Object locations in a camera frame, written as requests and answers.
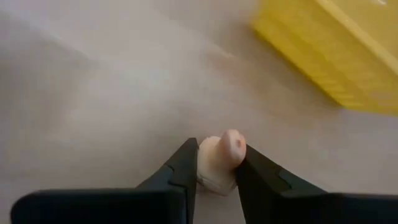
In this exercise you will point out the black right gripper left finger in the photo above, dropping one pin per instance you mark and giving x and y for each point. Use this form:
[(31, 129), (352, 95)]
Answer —
[(183, 168)]

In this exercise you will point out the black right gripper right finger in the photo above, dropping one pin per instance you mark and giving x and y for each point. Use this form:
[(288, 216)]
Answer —
[(261, 180)]

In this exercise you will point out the white mushroom brown-streaked cap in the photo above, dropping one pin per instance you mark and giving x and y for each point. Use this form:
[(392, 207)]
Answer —
[(217, 161)]

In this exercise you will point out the yellow plastic basket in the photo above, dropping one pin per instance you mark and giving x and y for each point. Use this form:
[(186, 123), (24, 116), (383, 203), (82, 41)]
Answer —
[(342, 46)]

